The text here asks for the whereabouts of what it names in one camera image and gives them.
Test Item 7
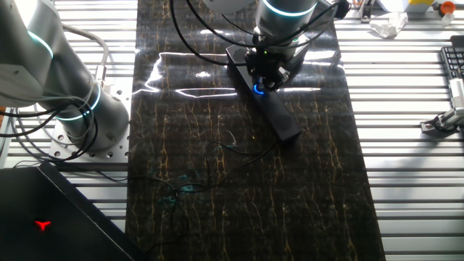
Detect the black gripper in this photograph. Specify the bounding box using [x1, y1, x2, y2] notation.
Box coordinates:
[245, 46, 293, 92]

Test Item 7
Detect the black mesh speaker bar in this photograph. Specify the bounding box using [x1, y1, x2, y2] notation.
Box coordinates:
[225, 43, 303, 143]

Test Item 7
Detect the dark marble pattern mat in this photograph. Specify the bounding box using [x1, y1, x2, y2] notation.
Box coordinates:
[125, 0, 387, 261]

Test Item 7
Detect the crumpled clear plastic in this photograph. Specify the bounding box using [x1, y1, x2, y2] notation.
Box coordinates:
[369, 11, 410, 39]

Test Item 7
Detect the white box with yellow part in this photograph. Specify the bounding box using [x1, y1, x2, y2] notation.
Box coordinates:
[376, 0, 442, 14]

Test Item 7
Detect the black keyboard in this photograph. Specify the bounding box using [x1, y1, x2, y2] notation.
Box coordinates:
[439, 46, 464, 79]

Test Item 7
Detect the grey metal clamp tool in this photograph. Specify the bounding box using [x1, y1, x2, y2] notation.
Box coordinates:
[420, 77, 464, 134]

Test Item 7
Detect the orange capped small bottle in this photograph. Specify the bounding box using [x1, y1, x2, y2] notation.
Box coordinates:
[439, 0, 457, 27]

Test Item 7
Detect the black case with red logo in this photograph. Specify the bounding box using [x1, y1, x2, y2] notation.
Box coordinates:
[0, 160, 148, 261]

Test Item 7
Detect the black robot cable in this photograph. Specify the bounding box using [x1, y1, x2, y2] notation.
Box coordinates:
[185, 0, 352, 49]
[169, 0, 252, 67]

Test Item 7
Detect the thin black speaker cable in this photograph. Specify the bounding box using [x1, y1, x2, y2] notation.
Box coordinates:
[97, 140, 278, 253]

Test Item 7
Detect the small metal bracket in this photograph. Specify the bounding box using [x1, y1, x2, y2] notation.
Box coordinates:
[357, 0, 377, 24]

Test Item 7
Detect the perforated aluminium base plate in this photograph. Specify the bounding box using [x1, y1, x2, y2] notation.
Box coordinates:
[48, 82, 132, 163]

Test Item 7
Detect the gray robot base hose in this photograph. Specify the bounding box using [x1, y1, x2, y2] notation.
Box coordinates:
[59, 23, 110, 90]

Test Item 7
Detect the black base cable bundle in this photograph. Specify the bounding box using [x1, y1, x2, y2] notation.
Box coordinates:
[0, 104, 101, 162]

